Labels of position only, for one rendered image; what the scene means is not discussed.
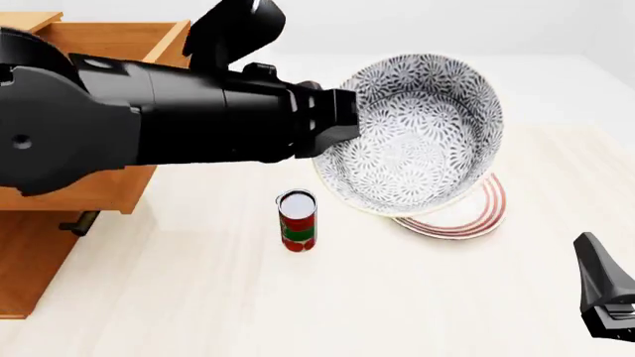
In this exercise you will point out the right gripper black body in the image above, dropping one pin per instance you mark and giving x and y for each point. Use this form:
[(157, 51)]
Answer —
[(612, 318)]

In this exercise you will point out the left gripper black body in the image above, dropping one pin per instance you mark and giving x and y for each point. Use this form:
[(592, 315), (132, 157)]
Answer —
[(305, 119)]

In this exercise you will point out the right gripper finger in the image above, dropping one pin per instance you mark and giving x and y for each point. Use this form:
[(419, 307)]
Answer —
[(602, 271)]

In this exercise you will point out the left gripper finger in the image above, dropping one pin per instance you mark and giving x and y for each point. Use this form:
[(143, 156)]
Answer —
[(344, 108), (335, 139)]

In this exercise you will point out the patterned black and white bowl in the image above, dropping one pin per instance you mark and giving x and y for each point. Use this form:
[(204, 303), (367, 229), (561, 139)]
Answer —
[(421, 148)]

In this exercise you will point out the open wooden drawer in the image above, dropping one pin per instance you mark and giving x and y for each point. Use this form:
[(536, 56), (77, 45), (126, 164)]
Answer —
[(114, 41)]

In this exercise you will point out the wooden cabinet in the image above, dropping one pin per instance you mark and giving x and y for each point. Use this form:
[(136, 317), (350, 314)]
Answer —
[(30, 260)]

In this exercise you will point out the red and green tin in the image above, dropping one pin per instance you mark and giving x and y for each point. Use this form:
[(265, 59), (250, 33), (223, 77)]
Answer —
[(297, 227)]

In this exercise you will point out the white plate with red rings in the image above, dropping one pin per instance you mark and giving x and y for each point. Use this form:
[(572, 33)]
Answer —
[(481, 219)]

